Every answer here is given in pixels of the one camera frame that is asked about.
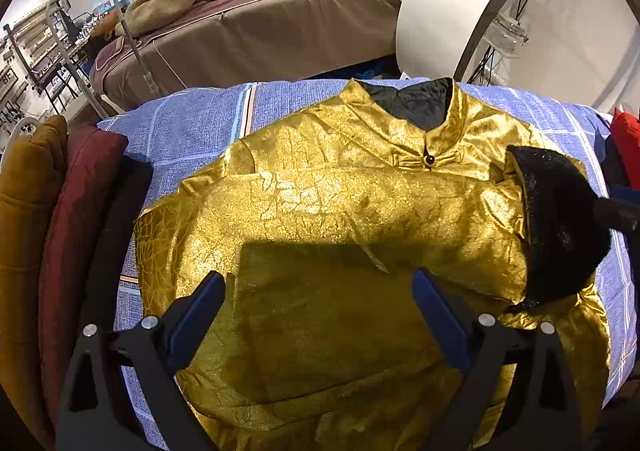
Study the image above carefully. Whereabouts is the black folded garment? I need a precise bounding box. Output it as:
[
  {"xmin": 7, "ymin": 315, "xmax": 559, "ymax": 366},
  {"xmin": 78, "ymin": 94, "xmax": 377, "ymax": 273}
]
[{"xmin": 78, "ymin": 156, "xmax": 153, "ymax": 332}]

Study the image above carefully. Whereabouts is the blue plaid bed sheet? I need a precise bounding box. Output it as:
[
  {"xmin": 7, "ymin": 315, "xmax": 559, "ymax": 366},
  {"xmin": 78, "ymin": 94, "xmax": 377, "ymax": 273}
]
[{"xmin": 103, "ymin": 79, "xmax": 638, "ymax": 410}]

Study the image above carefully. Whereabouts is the wall display shelf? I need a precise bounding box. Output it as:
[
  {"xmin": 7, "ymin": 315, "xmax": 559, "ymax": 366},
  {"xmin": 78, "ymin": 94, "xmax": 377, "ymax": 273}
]
[{"xmin": 1, "ymin": 0, "xmax": 92, "ymax": 130}]

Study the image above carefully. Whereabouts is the mustard yellow folded garment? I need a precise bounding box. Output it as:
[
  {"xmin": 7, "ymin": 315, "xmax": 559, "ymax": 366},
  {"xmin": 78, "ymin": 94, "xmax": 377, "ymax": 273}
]
[{"xmin": 1, "ymin": 115, "xmax": 67, "ymax": 450}]

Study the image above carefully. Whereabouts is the gold brocade jacket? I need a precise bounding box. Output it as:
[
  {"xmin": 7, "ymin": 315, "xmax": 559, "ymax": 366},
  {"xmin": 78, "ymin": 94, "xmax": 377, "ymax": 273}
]
[{"xmin": 134, "ymin": 78, "xmax": 611, "ymax": 450}]

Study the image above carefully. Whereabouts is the red folded garment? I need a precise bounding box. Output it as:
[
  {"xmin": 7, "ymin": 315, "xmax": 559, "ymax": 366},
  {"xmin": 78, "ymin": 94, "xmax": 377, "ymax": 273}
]
[{"xmin": 611, "ymin": 108, "xmax": 640, "ymax": 191}]

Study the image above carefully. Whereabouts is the maroon folded garment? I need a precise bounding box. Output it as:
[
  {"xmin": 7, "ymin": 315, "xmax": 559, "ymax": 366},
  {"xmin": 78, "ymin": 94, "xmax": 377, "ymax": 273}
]
[{"xmin": 38, "ymin": 124, "xmax": 128, "ymax": 422}]

